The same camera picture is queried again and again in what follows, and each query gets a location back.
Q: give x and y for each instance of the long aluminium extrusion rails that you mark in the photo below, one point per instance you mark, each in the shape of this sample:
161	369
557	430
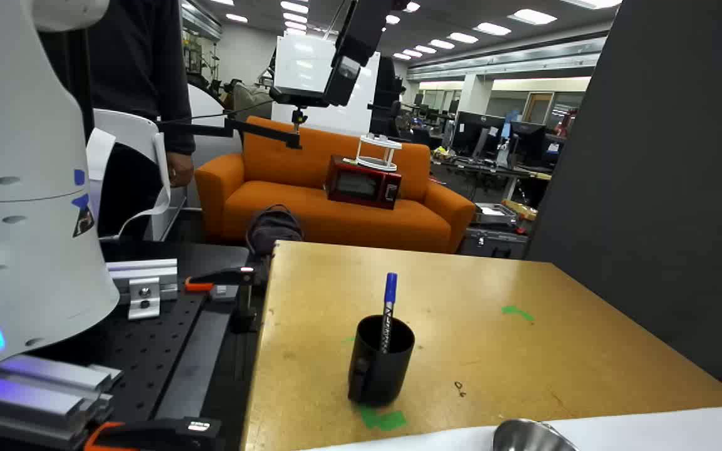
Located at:
27	396

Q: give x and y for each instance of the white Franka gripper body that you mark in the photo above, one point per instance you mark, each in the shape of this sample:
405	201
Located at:
363	39

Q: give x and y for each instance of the short aluminium extrusion bar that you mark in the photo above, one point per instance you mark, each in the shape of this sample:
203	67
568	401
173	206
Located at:
139	270

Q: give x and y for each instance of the rectangular ceiling light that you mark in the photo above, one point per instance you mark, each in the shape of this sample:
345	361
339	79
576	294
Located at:
533	17
492	28

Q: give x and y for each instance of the silver angle bracket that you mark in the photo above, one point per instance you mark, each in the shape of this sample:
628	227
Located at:
144	300

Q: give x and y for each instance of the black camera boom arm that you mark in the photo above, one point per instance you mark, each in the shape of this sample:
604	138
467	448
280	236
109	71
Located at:
262	128

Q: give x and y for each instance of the red microwave oven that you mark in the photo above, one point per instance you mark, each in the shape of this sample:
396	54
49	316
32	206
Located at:
363	186

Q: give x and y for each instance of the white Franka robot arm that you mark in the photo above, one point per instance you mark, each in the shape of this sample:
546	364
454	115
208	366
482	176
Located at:
19	166

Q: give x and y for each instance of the black backdrop board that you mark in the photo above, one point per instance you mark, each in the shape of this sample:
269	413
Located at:
671	166

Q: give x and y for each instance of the person's bare hand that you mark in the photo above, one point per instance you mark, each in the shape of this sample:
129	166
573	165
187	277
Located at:
181	166

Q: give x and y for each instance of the white chair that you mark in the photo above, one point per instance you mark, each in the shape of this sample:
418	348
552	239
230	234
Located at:
139	133

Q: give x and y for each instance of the black backpack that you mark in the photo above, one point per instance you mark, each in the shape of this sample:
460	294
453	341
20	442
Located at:
274	229

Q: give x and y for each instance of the orange and black clamp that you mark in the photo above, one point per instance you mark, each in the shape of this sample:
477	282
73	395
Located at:
161	434

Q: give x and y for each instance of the metal bowl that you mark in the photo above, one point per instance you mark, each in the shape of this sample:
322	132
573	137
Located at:
533	437

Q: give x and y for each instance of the orange sofa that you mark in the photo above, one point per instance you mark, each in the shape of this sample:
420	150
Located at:
251	201

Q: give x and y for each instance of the blue capped marker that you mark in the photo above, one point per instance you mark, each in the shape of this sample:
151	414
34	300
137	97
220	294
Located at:
389	289

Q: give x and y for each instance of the person in dark clothing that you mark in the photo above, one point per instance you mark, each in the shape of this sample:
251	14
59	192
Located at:
139	58

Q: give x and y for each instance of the black mug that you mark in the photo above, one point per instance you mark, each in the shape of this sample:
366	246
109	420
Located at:
376	373

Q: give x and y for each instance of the black computer monitor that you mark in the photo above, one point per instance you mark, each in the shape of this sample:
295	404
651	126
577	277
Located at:
477	133
537	146

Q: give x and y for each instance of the black camera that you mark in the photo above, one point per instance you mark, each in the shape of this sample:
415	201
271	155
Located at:
300	97

